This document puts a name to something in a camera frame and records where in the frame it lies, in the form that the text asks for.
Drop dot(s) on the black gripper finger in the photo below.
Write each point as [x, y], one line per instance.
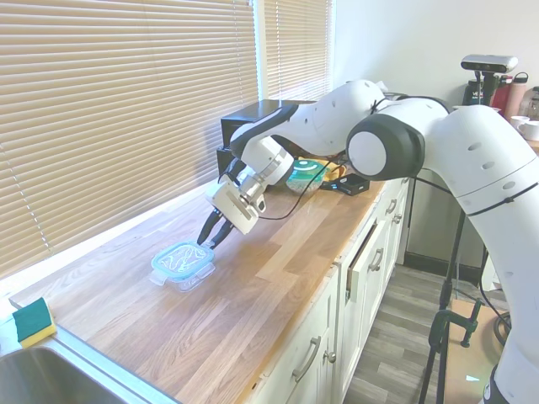
[220, 236]
[206, 229]

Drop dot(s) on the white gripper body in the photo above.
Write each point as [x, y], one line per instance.
[231, 202]

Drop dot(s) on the clear container with teal lid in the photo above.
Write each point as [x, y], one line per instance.
[181, 261]

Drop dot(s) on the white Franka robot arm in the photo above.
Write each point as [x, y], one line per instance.
[471, 139]

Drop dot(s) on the clear glass food container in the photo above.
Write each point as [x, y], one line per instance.
[194, 283]

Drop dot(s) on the glass bowl with green lid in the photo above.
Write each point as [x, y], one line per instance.
[305, 174]

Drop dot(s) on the black countertop oven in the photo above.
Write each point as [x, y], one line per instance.
[248, 115]

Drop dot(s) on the yellow cloth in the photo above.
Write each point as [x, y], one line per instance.
[334, 168]

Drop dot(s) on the small black electronics box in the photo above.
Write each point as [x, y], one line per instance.
[351, 184]

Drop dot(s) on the wide beige window blind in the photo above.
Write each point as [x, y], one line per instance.
[118, 105]

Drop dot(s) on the white kitchen cabinet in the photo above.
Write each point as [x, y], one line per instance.
[362, 303]

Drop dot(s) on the round silver cabinet knob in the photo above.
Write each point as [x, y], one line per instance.
[331, 357]

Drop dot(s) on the narrow beige window blind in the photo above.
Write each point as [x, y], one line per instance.
[297, 46]

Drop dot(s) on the green and yellow sponge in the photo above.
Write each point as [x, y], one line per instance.
[31, 320]

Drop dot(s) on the stainless steel sink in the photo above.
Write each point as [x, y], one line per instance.
[46, 379]

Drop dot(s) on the dark green clamp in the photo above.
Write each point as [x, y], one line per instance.
[446, 322]

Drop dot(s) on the red water bottle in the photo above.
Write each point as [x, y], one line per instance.
[502, 94]

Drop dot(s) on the pink water bottle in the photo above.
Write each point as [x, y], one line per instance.
[517, 94]

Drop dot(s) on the white mug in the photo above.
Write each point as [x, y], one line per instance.
[529, 130]

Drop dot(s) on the grey stereo camera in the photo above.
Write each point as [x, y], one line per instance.
[488, 63]

